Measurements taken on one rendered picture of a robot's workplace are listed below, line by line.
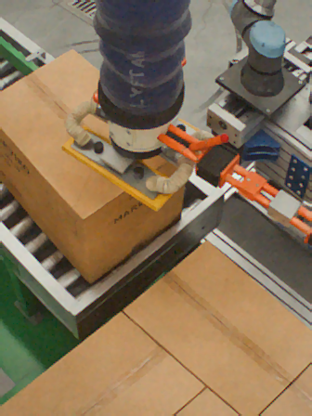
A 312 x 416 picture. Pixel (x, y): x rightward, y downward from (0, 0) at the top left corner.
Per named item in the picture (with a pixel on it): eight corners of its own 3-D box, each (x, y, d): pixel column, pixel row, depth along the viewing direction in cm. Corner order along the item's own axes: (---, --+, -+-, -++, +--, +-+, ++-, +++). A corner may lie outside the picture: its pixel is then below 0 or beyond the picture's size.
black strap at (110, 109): (80, 100, 197) (79, 91, 194) (136, 53, 208) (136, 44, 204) (148, 141, 190) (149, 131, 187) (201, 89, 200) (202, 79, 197)
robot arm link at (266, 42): (255, 75, 228) (259, 45, 217) (239, 47, 235) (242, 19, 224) (289, 71, 230) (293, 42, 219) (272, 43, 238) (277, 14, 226)
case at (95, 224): (-7, 173, 278) (-20, 104, 245) (77, 118, 293) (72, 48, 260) (90, 285, 253) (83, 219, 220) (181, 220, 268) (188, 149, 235)
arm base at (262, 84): (257, 58, 247) (260, 38, 238) (292, 82, 241) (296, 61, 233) (230, 78, 240) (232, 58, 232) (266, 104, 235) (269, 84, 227)
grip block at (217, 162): (192, 174, 200) (193, 160, 195) (214, 150, 205) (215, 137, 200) (218, 190, 197) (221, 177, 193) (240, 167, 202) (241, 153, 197)
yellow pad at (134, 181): (60, 149, 216) (59, 138, 212) (84, 128, 221) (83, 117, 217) (156, 213, 205) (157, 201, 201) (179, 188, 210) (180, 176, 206)
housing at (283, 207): (266, 214, 194) (267, 205, 190) (279, 198, 197) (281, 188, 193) (287, 229, 191) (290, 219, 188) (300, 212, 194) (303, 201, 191)
